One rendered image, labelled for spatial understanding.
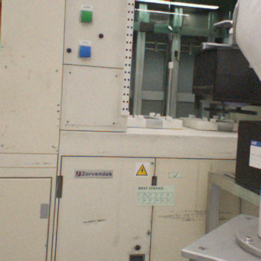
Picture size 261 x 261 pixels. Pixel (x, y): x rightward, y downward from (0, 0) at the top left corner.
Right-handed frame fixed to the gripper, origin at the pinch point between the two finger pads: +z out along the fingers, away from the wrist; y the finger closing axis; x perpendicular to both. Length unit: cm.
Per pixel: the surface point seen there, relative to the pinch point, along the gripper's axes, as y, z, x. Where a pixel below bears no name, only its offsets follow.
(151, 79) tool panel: -10, 72, -17
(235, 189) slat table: -15, -39, -49
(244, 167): -12, -39, -43
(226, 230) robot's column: -35, -79, -48
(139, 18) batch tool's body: -27.5, 31.5, 5.7
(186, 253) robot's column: -46, -88, -48
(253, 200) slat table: -14, -49, -49
